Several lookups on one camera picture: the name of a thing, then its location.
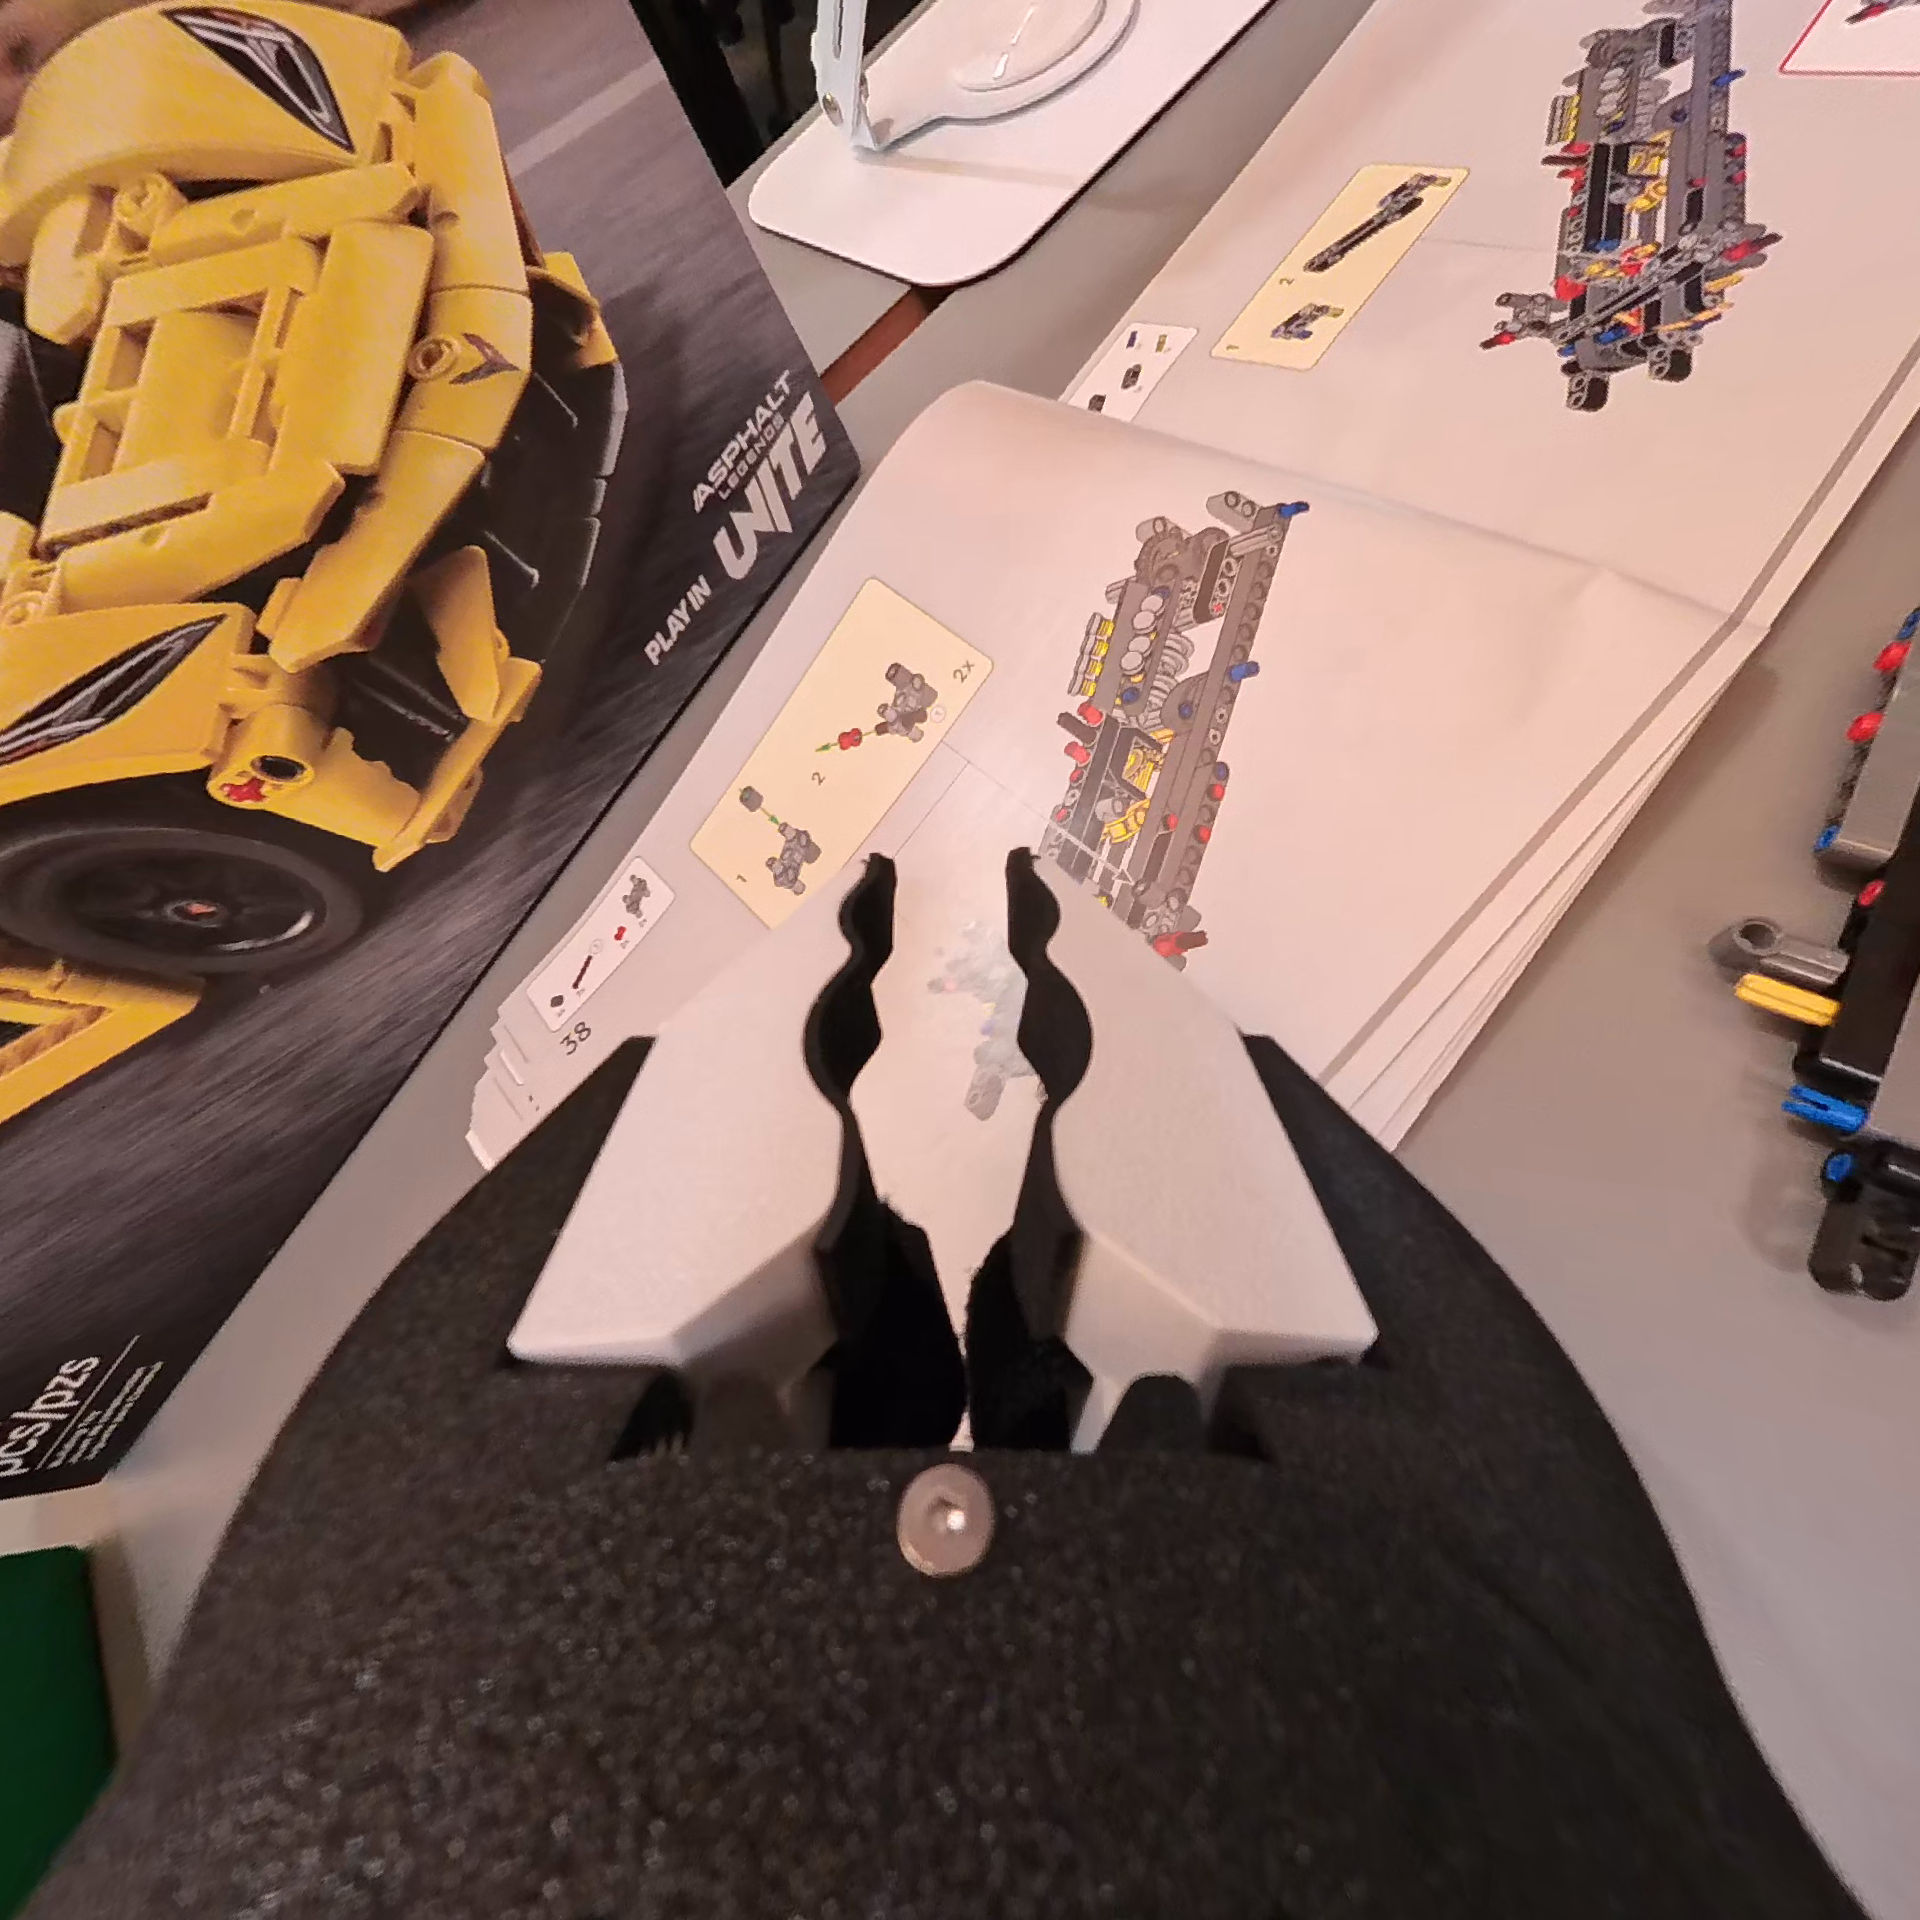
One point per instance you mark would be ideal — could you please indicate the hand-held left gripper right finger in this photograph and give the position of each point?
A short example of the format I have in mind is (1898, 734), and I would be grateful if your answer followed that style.
(1198, 1199)

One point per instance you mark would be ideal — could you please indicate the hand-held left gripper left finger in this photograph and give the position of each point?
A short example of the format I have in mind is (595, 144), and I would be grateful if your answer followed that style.
(689, 1199)

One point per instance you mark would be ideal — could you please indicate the lego instruction booklet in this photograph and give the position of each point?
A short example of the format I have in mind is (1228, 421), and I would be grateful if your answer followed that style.
(1426, 598)

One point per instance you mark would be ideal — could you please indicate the multicoloured lego chassis assembly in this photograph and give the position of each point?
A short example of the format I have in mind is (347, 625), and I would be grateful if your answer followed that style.
(1883, 1021)

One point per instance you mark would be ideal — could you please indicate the black lego set box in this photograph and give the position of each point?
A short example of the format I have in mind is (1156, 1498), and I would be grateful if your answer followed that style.
(522, 974)

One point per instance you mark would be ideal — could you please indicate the green plastic object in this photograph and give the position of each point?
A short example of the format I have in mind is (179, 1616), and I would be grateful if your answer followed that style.
(54, 1726)

